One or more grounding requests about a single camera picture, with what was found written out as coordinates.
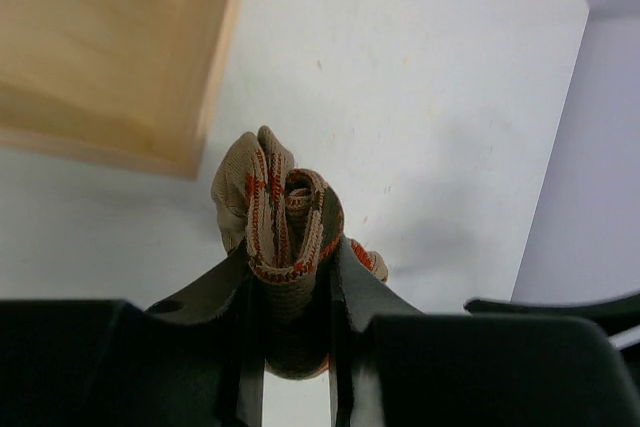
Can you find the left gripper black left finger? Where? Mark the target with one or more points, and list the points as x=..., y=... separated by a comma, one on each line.
x=191, y=359

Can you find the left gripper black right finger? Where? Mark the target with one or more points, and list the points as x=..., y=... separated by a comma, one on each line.
x=392, y=365

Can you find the wooden compartment tray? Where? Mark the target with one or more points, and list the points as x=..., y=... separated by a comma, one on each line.
x=128, y=83

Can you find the beige orange argyle sock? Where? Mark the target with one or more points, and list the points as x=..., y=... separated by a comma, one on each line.
x=291, y=222

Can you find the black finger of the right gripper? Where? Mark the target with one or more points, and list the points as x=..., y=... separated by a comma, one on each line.
x=618, y=317

